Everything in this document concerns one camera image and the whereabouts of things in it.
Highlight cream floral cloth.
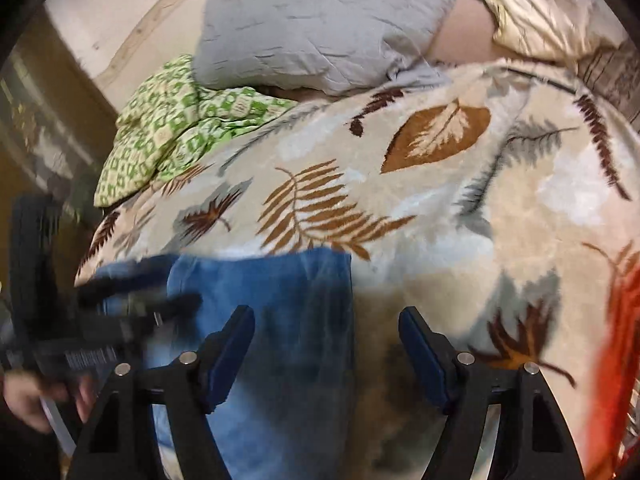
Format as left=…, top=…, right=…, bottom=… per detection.
left=465, top=0, right=631, bottom=63

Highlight red glass bowl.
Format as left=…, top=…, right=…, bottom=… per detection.
left=585, top=265, right=640, bottom=480

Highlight wooden glass-door cabinet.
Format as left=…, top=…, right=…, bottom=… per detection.
left=0, top=10, right=118, bottom=271

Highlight leaf print fleece blanket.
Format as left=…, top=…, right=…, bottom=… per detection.
left=75, top=57, right=640, bottom=480

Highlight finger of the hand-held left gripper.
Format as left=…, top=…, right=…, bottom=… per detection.
left=76, top=280, right=203, bottom=327
left=92, top=255, right=177, bottom=292

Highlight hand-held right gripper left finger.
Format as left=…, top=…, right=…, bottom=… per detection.
left=67, top=304, right=257, bottom=480

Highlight blue denim pants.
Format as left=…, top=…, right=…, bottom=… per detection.
left=92, top=247, right=353, bottom=480

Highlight person's left hand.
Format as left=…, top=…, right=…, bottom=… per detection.
left=2, top=371, right=97, bottom=434

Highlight tan cushion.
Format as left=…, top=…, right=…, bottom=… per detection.
left=430, top=0, right=506, bottom=66

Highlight black pen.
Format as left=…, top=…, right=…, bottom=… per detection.
left=507, top=67, right=578, bottom=96

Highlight grey quilted pillow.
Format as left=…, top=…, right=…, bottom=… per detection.
left=192, top=0, right=458, bottom=96

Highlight striped floral sofa cover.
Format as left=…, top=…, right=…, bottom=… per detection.
left=575, top=40, right=640, bottom=126

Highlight green checked blanket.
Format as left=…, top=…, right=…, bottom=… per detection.
left=94, top=55, right=300, bottom=208

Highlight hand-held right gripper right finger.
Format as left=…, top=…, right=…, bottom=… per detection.
left=397, top=305, right=586, bottom=480

